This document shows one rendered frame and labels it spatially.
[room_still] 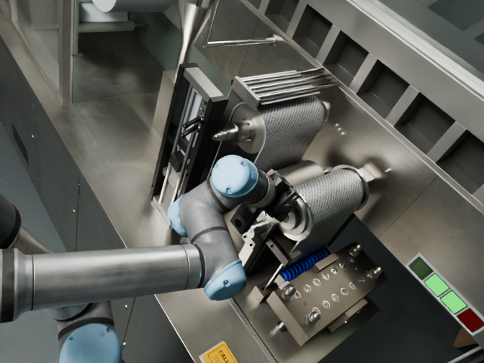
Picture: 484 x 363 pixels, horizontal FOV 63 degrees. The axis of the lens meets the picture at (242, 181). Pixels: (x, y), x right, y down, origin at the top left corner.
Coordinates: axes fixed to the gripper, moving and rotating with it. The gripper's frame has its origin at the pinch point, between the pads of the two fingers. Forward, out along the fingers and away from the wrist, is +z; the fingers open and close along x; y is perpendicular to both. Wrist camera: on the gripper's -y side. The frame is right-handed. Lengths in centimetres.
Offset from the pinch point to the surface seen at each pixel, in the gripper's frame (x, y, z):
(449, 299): -42, 16, 33
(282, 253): -6.5, -8.1, 8.9
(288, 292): -14.4, -15.0, 14.9
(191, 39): 68, 14, 6
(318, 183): 1.2, 12.1, 8.4
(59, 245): 91, -112, 64
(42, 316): 57, -125, 48
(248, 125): 22.5, 9.0, -4.1
